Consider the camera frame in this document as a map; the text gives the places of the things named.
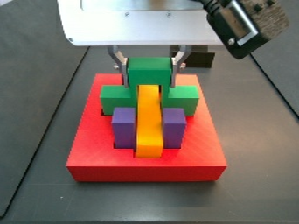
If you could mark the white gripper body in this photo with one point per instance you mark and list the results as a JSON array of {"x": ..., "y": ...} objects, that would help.
[{"x": 135, "y": 23}]

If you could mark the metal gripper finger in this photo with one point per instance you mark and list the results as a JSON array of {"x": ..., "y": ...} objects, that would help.
[
  {"x": 178, "y": 59},
  {"x": 121, "y": 59}
]

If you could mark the green bridge-shaped block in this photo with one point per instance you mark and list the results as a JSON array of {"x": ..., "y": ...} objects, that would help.
[{"x": 149, "y": 71}]

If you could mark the red base board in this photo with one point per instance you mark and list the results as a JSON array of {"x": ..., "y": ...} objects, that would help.
[{"x": 96, "y": 161}]

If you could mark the left purple block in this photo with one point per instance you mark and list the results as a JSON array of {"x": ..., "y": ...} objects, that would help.
[{"x": 125, "y": 127}]

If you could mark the purple block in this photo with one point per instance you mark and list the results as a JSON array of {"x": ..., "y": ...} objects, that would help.
[
  {"x": 125, "y": 127},
  {"x": 174, "y": 127}
]

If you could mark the right purple block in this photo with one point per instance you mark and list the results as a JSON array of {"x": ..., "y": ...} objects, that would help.
[{"x": 174, "y": 127}]

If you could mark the yellow long bar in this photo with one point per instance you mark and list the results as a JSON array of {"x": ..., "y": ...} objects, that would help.
[{"x": 150, "y": 141}]

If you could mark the black fixture bracket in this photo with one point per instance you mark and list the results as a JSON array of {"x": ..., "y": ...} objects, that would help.
[{"x": 199, "y": 58}]

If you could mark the black camera cable connector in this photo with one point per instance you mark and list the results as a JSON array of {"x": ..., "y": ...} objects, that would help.
[{"x": 245, "y": 23}]

